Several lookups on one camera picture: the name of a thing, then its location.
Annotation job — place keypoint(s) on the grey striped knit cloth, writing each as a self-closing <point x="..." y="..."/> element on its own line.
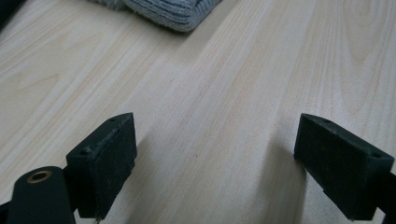
<point x="174" y="12"/>

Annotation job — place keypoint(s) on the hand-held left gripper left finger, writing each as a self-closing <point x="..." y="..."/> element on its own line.
<point x="104" y="168"/>

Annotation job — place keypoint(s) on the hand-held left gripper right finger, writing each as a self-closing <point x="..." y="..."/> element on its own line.
<point x="339" y="168"/>

